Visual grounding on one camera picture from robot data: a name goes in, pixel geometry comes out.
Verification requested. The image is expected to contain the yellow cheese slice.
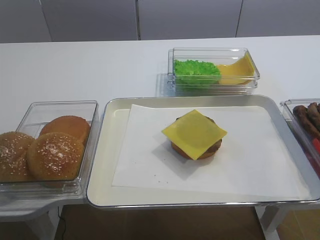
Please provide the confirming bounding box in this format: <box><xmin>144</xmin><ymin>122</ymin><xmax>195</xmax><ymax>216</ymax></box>
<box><xmin>215</xmin><ymin>51</ymin><xmax>257</xmax><ymax>85</ymax></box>
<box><xmin>161</xmin><ymin>109</ymin><xmax>227</xmax><ymax>160</ymax></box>

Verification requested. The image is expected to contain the clear lettuce cheese container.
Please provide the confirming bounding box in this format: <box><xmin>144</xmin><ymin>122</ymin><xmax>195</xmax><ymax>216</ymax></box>
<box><xmin>167</xmin><ymin>47</ymin><xmax>260</xmax><ymax>96</ymax></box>

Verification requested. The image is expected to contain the green lettuce leaf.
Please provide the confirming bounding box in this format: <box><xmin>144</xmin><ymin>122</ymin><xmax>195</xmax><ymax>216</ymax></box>
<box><xmin>173</xmin><ymin>59</ymin><xmax>221</xmax><ymax>85</ymax></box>

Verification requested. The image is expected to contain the bottom bun on tray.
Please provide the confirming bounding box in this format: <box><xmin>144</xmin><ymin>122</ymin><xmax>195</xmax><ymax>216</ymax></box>
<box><xmin>171</xmin><ymin>144</ymin><xmax>218</xmax><ymax>160</ymax></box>

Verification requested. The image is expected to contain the plain bun half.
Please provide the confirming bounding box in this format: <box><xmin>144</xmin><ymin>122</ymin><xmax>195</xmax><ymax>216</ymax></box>
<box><xmin>39</xmin><ymin>115</ymin><xmax>90</xmax><ymax>145</ymax></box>

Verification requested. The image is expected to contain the white metal serving tray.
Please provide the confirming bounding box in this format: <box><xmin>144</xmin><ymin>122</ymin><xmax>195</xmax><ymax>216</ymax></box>
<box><xmin>87</xmin><ymin>95</ymin><xmax>320</xmax><ymax>208</ymax></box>

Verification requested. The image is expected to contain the yellow cheese slice in container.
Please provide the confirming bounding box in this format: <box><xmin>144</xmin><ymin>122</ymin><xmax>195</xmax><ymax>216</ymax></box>
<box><xmin>215</xmin><ymin>51</ymin><xmax>257</xmax><ymax>85</ymax></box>

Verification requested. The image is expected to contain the white paper sheet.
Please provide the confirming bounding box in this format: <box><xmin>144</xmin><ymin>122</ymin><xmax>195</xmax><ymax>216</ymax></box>
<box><xmin>112</xmin><ymin>105</ymin><xmax>310</xmax><ymax>200</ymax></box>

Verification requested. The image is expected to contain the right sesame bun top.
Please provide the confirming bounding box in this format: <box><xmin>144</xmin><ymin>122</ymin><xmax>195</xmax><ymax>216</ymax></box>
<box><xmin>26</xmin><ymin>132</ymin><xmax>85</xmax><ymax>181</ymax></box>

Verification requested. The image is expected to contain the sesame bun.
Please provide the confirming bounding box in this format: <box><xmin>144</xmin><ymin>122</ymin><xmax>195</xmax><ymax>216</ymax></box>
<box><xmin>0</xmin><ymin>131</ymin><xmax>35</xmax><ymax>183</ymax></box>
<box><xmin>26</xmin><ymin>132</ymin><xmax>85</xmax><ymax>181</ymax></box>

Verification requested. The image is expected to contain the clear bun container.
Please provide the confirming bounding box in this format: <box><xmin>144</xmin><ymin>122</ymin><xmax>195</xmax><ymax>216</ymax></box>
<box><xmin>0</xmin><ymin>100</ymin><xmax>100</xmax><ymax>198</ymax></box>

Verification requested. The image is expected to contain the left brown patty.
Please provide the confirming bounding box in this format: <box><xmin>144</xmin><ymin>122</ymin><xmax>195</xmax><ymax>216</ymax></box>
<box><xmin>293</xmin><ymin>105</ymin><xmax>320</xmax><ymax>140</ymax></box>

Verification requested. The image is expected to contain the clear patty tomato container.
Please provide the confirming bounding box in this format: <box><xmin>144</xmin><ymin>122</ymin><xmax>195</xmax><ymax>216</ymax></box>
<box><xmin>280</xmin><ymin>98</ymin><xmax>320</xmax><ymax>176</ymax></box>

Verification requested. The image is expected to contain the left sesame bun top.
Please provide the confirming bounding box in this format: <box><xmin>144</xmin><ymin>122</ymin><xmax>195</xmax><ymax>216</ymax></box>
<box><xmin>0</xmin><ymin>131</ymin><xmax>35</xmax><ymax>183</ymax></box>

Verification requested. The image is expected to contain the middle brown patty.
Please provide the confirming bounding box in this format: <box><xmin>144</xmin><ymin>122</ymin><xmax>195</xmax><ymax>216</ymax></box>
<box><xmin>307</xmin><ymin>102</ymin><xmax>320</xmax><ymax>131</ymax></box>

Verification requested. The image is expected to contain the left red tomato slice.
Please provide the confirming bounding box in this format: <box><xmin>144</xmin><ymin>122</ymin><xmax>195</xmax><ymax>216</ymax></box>
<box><xmin>310</xmin><ymin>137</ymin><xmax>320</xmax><ymax>155</ymax></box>

